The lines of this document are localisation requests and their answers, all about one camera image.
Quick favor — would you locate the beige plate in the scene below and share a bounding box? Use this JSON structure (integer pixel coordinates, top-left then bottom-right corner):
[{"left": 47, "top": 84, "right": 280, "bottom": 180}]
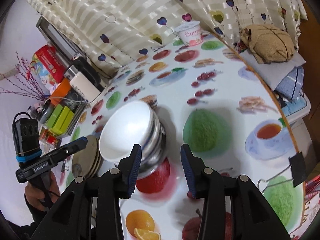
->
[{"left": 72, "top": 135, "right": 103, "bottom": 179}]

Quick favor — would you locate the steel bowl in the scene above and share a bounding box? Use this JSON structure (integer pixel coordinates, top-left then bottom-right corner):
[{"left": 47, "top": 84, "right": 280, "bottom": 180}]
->
[{"left": 138, "top": 123, "right": 167, "bottom": 180}]

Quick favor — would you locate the white bowl blue rim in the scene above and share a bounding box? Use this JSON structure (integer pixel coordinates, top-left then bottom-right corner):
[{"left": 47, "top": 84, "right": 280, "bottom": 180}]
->
[{"left": 99, "top": 100, "right": 162, "bottom": 164}]

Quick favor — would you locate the left hand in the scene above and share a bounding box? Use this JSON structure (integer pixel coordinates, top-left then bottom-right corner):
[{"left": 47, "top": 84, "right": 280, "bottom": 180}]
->
[{"left": 25, "top": 171, "right": 60, "bottom": 211}]

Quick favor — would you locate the red label jar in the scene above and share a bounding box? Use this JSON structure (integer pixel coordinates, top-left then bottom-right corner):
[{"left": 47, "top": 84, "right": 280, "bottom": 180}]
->
[{"left": 40, "top": 127, "right": 61, "bottom": 148}]

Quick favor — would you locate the yellow-green box lower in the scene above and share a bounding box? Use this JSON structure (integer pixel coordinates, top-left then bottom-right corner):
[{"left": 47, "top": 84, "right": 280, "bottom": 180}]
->
[{"left": 49, "top": 106, "right": 74, "bottom": 135}]

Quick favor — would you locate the green box upper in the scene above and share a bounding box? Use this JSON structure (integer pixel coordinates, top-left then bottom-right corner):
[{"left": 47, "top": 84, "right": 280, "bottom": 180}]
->
[{"left": 46, "top": 104, "right": 63, "bottom": 128}]

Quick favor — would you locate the grey device with clamp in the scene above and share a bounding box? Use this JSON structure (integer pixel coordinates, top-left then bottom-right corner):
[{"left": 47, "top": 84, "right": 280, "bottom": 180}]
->
[{"left": 36, "top": 100, "right": 55, "bottom": 124}]

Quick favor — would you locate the striped black white box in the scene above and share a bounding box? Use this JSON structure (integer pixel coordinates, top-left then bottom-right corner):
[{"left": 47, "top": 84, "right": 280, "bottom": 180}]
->
[{"left": 61, "top": 103, "right": 87, "bottom": 138}]

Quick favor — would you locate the orange box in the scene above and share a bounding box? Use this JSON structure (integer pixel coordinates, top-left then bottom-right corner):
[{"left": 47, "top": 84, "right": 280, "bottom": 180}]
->
[{"left": 50, "top": 78, "right": 72, "bottom": 106}]

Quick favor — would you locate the white electric kettle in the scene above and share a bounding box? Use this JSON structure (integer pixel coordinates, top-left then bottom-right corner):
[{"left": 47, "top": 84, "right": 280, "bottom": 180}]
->
[{"left": 64, "top": 56, "right": 106, "bottom": 102}]

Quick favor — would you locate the purple branch decoration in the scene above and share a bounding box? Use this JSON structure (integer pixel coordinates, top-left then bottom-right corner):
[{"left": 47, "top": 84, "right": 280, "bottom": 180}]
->
[{"left": 1, "top": 52, "right": 50, "bottom": 101}]

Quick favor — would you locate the fruit print tablecloth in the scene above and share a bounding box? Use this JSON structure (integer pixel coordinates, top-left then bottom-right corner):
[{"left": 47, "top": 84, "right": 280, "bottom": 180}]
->
[{"left": 72, "top": 35, "right": 306, "bottom": 239}]

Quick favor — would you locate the red cartoon bag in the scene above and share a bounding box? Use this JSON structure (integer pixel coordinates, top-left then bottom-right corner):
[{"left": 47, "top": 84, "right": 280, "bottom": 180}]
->
[{"left": 30, "top": 45, "right": 65, "bottom": 86}]

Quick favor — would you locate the black binder clip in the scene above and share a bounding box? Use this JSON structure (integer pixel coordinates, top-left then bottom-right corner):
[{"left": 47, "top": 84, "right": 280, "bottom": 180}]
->
[{"left": 257, "top": 152, "right": 307, "bottom": 193}]

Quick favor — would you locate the blue folded cloth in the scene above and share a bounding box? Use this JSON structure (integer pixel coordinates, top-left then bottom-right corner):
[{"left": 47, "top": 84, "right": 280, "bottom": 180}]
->
[{"left": 275, "top": 66, "right": 304, "bottom": 101}]

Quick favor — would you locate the striped heart curtain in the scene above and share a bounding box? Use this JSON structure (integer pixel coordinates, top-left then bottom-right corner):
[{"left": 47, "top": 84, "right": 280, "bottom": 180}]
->
[{"left": 26, "top": 0, "right": 308, "bottom": 75}]

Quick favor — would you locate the yogurt cup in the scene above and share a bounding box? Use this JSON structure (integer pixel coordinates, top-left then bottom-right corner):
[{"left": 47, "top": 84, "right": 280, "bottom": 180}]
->
[{"left": 174, "top": 21, "right": 203, "bottom": 47}]

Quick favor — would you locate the burlap bag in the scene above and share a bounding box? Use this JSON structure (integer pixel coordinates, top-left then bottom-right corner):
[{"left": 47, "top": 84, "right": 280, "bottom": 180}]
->
[{"left": 241, "top": 24, "right": 296, "bottom": 64}]

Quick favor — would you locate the left black camera box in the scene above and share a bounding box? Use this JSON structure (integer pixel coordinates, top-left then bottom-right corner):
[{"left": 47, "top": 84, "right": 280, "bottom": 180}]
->
[{"left": 11, "top": 112, "right": 42, "bottom": 166}]

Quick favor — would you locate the white cable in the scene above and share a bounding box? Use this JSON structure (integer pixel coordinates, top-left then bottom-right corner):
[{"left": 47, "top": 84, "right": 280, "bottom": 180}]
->
[{"left": 43, "top": 96, "right": 89, "bottom": 106}]

